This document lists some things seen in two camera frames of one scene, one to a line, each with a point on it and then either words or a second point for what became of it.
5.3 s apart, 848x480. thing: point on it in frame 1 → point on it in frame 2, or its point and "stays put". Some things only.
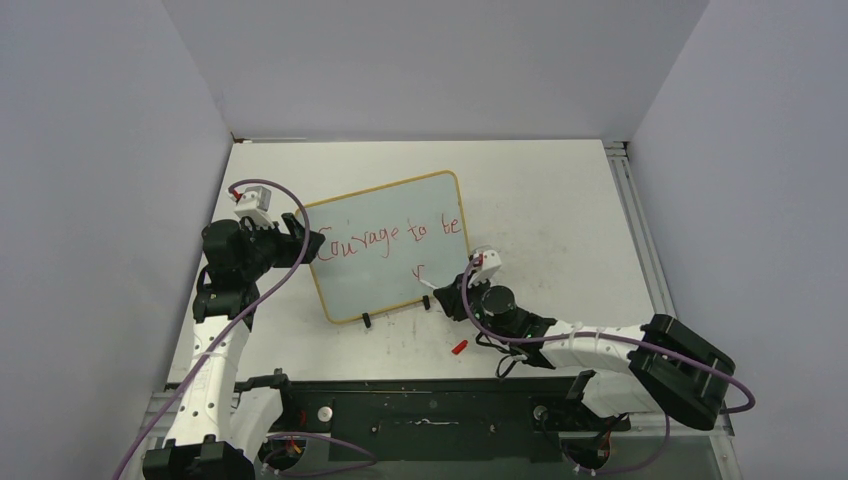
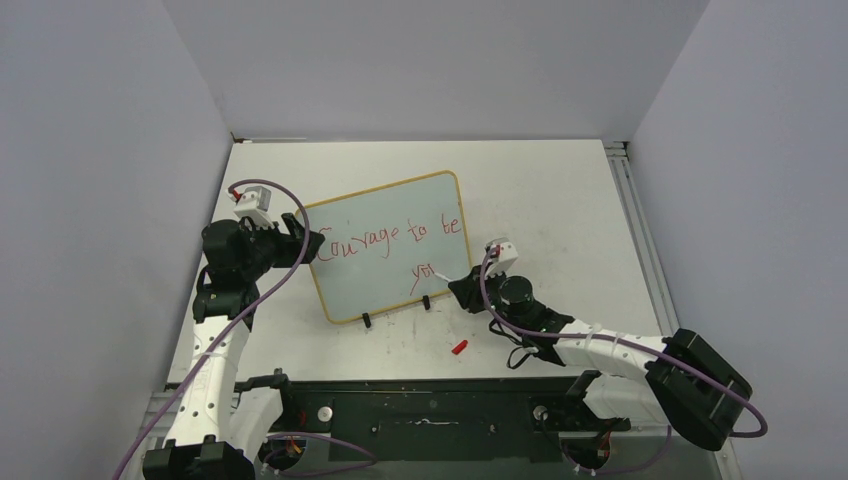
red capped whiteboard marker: x=429 y=284 → x=443 y=277
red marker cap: x=459 y=347 stays put
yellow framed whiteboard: x=380 y=244 stays put
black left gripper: x=290 y=245 stays put
